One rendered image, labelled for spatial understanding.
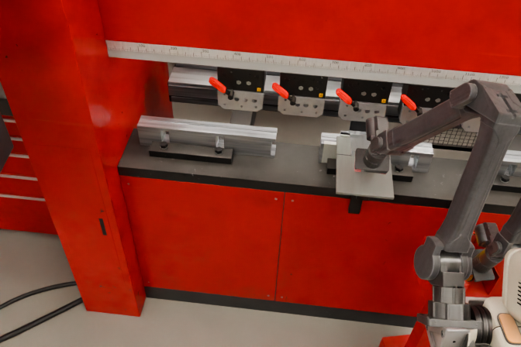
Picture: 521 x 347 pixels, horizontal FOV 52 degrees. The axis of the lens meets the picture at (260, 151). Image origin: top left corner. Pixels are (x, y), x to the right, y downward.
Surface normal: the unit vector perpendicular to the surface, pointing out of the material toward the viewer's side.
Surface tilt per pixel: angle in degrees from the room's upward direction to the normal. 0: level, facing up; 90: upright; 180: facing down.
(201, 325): 0
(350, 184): 0
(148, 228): 90
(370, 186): 0
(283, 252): 90
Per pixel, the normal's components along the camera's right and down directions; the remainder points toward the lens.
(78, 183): -0.11, 0.69
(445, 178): 0.03, -0.72
